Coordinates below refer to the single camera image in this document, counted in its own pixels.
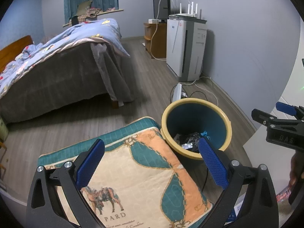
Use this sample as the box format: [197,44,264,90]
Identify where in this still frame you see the black plastic bag trash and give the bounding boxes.
[174,131,210,153]

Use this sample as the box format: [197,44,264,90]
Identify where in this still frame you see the yellow teal trash bin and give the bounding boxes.
[161,98,232,161]

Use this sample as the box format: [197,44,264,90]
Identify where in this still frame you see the person right hand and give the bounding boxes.
[288,152,303,188]

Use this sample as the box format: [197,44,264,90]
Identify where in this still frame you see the white board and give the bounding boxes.
[225,95,304,228]

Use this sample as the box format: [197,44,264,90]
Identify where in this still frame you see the white power strip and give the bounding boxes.
[170,83,188,103]

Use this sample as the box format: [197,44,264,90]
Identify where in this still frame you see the teal orange horse rug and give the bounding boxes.
[37,116,215,228]

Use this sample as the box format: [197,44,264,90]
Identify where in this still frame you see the white air purifier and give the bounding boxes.
[166,15,207,82]

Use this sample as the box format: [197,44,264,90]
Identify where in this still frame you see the white wifi router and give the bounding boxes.
[170,2,200,19]

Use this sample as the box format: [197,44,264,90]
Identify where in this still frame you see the wooden tv cabinet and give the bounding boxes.
[144,23,167,59]

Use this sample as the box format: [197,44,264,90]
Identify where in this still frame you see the bed with grey cover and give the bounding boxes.
[0,17,136,124]

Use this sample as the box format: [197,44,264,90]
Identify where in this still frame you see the wooden headboard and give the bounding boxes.
[0,35,33,72]

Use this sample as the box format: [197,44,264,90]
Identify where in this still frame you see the black tv monitor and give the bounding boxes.
[153,0,171,23]

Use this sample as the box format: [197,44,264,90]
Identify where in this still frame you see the light blue quilt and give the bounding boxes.
[1,18,129,97]

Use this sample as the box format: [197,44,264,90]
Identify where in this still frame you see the black power cable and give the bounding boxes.
[169,85,210,103]

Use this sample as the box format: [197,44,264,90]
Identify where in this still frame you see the white power cable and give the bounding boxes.
[181,76,219,106]

